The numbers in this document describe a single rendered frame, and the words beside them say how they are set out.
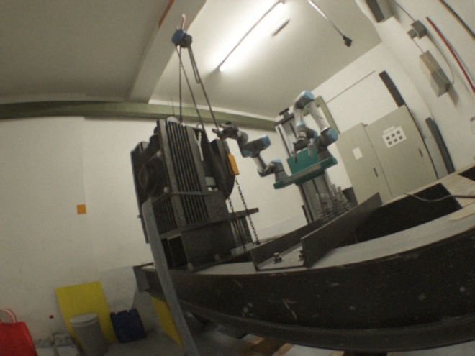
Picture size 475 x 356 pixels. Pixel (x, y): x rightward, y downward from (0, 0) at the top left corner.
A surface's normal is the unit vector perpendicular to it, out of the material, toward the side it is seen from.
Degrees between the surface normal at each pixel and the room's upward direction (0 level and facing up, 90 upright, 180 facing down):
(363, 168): 90
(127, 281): 90
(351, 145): 90
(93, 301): 87
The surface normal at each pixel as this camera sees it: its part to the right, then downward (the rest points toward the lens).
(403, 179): -0.75, 0.07
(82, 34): 0.29, 0.93
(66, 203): 0.59, -0.36
